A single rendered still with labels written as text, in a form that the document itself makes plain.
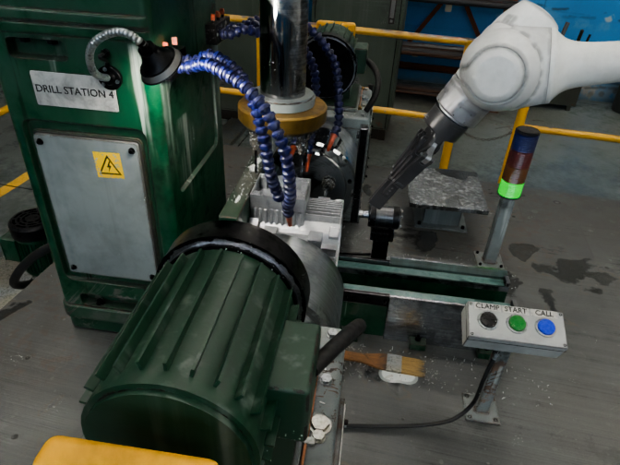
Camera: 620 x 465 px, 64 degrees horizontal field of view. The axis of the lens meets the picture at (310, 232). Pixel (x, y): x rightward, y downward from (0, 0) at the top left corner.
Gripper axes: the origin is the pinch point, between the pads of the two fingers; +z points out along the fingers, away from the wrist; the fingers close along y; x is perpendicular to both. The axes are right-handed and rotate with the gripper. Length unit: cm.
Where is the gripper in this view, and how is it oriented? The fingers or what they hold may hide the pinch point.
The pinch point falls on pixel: (384, 192)
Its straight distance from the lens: 103.0
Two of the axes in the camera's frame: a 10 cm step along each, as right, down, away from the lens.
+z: -5.4, 6.6, 5.2
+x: 8.3, 5.2, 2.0
